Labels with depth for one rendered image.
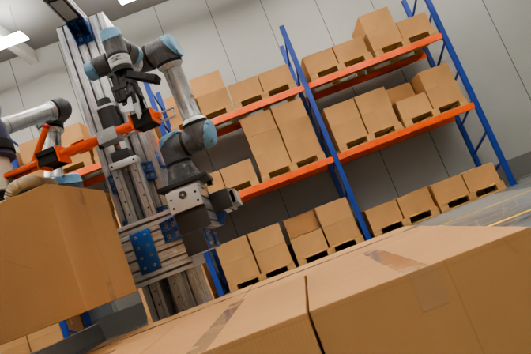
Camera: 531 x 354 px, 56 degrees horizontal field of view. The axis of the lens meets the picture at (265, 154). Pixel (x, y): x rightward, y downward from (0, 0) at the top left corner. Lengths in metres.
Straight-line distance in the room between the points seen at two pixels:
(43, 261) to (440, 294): 1.15
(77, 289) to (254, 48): 9.51
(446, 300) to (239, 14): 10.45
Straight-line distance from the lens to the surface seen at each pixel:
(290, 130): 8.99
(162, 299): 2.34
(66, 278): 1.61
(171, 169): 2.22
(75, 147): 1.80
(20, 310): 1.69
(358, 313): 0.88
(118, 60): 1.81
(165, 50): 2.26
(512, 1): 12.24
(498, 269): 0.93
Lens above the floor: 0.68
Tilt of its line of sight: 9 degrees up
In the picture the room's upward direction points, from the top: 21 degrees counter-clockwise
